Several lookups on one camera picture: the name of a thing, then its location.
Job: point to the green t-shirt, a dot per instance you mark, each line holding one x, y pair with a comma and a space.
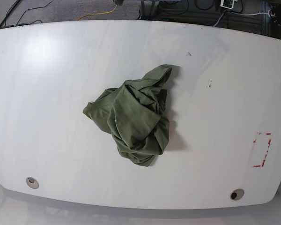
133, 114

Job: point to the red tape rectangle marking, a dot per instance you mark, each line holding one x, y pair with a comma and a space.
260, 149

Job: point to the right table cable grommet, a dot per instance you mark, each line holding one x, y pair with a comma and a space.
237, 194

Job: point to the table cable grommet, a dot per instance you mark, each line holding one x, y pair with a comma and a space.
32, 183
237, 194

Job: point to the left table cable grommet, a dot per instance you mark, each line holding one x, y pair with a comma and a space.
32, 183

